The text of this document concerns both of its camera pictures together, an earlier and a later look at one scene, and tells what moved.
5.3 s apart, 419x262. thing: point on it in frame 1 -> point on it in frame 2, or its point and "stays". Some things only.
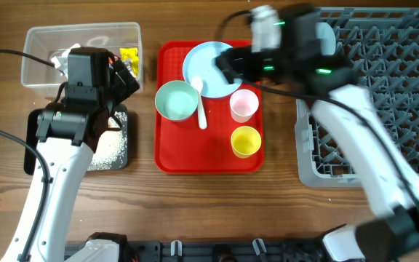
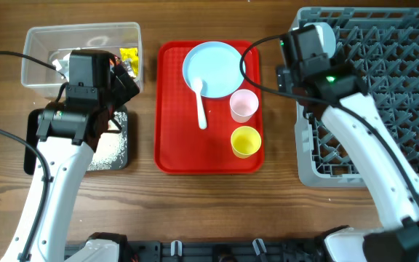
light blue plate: x=201 y=61 stays
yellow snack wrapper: x=132 y=54 stays
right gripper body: x=268 y=64 -> x=284 y=81
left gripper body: x=118 y=92 stays
